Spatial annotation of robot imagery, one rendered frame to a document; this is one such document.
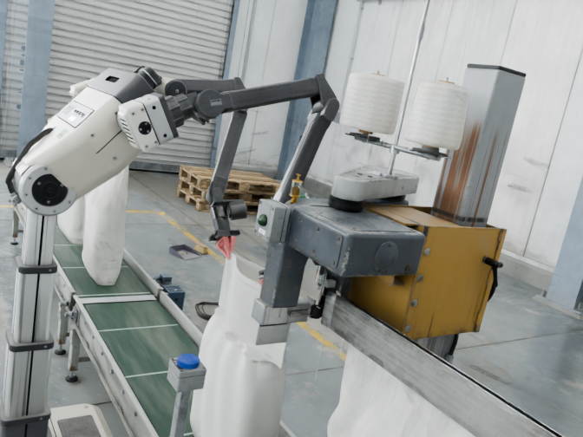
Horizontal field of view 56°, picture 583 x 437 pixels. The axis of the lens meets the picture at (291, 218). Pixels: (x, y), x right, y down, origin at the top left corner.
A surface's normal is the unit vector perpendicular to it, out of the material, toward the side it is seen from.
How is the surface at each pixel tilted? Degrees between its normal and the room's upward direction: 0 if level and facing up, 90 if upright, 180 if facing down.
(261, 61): 90
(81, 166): 115
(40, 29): 90
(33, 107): 90
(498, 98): 90
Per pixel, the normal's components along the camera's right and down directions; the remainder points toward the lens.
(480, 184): 0.53, 0.28
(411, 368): -0.83, -0.04
